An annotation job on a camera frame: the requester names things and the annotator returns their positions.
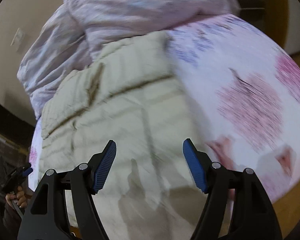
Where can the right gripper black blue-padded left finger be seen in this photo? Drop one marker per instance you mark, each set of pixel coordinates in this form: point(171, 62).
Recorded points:
point(46, 216)

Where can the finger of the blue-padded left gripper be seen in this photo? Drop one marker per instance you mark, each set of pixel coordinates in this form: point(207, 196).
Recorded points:
point(27, 172)

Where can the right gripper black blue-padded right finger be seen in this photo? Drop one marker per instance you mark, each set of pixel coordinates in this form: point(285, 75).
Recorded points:
point(253, 216)

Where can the cream quilted down jacket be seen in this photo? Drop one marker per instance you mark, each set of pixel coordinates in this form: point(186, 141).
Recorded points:
point(148, 94)

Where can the person's left hand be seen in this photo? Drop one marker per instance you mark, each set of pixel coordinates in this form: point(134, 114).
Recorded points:
point(18, 198)

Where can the dark bedside furniture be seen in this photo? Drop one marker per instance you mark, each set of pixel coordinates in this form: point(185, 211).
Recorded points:
point(15, 142)

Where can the pink floral bed sheet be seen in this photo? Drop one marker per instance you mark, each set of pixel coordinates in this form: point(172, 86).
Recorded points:
point(260, 99)

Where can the lavender floral duvet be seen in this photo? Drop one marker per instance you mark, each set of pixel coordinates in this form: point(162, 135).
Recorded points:
point(73, 36)

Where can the white wall socket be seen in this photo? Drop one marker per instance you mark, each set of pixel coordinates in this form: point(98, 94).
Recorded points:
point(18, 38)

